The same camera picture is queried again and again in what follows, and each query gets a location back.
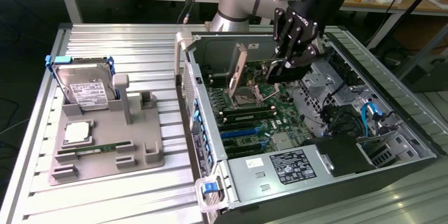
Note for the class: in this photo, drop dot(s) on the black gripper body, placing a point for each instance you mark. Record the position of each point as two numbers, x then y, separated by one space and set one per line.
322 3

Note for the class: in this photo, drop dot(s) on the graphics card with metal bracket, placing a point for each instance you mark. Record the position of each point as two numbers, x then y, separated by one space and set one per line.
291 75

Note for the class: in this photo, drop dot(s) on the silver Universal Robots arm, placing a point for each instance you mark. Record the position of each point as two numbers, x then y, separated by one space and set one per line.
238 1

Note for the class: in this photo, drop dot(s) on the metal disk bay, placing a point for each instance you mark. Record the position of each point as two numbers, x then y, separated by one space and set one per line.
315 98

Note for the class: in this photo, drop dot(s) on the metal socket cover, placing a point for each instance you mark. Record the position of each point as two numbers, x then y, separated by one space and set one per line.
259 93

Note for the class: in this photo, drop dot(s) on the green motherboard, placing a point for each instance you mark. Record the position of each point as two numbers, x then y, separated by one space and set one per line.
283 113

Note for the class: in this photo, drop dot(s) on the CPU socket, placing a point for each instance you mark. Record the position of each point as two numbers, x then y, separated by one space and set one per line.
247 99

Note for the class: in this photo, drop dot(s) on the black slanted pole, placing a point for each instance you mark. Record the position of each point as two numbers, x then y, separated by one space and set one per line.
418 5

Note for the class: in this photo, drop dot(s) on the black RAM stick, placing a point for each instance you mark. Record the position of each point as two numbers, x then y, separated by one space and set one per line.
249 115

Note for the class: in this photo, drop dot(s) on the black equipment box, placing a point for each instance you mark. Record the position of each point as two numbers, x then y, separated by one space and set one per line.
427 77

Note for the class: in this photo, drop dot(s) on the silver chipset heatsink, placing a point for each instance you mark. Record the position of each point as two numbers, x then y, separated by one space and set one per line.
283 140

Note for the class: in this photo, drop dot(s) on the blue expansion slot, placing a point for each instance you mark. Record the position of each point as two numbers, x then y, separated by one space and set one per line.
242 131

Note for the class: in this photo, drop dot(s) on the black expansion slot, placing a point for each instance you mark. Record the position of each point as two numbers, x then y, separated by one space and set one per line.
249 151
242 144

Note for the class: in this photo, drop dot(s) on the black plastic shroud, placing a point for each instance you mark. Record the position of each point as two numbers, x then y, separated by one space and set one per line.
339 155

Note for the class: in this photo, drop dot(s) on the gray power supply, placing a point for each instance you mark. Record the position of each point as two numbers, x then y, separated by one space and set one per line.
253 182

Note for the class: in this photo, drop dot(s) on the black open PC case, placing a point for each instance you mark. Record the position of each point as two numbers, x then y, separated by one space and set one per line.
315 203

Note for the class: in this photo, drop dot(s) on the blue case latch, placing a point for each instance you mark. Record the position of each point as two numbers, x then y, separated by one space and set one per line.
209 187

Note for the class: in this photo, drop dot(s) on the green RAM stick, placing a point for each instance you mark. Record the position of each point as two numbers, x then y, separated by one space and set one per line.
95 148

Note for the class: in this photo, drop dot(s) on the silver CPU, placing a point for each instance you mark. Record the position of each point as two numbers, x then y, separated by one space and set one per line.
77 132

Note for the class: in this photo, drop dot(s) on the gray parts rack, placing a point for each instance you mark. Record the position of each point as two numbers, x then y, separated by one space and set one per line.
105 161

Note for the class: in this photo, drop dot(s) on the silver hard disk blue frame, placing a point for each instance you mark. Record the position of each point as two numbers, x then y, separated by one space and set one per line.
87 90

